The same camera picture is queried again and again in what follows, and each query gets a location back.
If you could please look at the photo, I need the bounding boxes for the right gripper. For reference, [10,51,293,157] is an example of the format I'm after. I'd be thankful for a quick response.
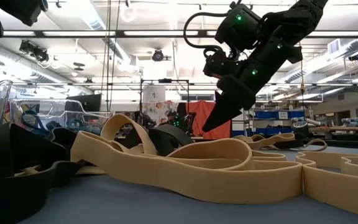
[201,73,257,133]

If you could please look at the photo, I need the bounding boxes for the dark grey wide rubber band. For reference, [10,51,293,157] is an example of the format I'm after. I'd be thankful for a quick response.
[121,123,196,157]

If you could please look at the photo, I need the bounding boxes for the black wide rubber band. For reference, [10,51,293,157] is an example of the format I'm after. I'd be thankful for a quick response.
[273,139,306,149]
[0,122,71,180]
[47,126,82,159]
[0,160,83,224]

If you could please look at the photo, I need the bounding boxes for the dark navy rubber band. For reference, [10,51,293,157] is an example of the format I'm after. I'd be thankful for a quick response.
[21,109,48,138]

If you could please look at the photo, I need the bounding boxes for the tan wide rubber band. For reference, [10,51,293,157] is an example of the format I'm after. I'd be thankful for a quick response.
[99,113,158,156]
[70,130,304,205]

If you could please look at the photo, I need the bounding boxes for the tan wavy rubber band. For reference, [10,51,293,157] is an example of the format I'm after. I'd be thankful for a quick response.
[295,151,358,221]

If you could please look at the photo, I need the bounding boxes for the orange cloth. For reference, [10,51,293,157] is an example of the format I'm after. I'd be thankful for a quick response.
[185,100,232,140]

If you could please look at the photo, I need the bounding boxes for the blue storage bin shelf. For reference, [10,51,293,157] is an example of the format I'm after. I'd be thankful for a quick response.
[231,105,307,138]

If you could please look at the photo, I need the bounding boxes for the person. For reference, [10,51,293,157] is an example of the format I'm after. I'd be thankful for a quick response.
[163,109,180,128]

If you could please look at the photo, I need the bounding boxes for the floral cloth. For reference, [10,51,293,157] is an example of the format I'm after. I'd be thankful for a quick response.
[141,100,180,125]

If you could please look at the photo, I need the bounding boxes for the black overhead light bar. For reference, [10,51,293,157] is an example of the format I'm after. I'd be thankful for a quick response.
[0,29,358,39]

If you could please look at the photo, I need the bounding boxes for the white ceiling vent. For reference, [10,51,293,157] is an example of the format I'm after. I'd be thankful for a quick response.
[327,38,342,55]

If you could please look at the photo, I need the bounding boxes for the wooden workbench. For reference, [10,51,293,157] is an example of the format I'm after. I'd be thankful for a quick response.
[308,125,358,133]

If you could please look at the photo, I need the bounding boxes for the black monitor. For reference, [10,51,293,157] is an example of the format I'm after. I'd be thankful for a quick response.
[65,93,103,113]

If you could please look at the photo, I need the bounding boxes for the colourful poster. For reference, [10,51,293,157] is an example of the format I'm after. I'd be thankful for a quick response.
[3,101,40,131]

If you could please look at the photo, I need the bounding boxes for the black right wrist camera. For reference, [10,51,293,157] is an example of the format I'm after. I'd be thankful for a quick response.
[203,49,230,79]

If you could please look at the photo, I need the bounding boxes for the black stand frame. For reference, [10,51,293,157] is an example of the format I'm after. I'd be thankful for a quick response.
[139,78,190,134]

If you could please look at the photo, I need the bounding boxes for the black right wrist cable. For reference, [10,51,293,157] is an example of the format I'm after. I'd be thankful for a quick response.
[183,11,239,60]

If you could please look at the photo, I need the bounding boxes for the hanging ropes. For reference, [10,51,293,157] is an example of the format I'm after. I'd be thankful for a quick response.
[100,0,120,112]

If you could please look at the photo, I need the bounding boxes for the white hanging ring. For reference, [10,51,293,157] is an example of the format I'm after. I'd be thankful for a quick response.
[119,3,137,23]

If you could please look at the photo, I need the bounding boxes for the black ceiling rail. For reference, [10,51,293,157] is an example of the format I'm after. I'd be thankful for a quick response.
[11,82,358,87]

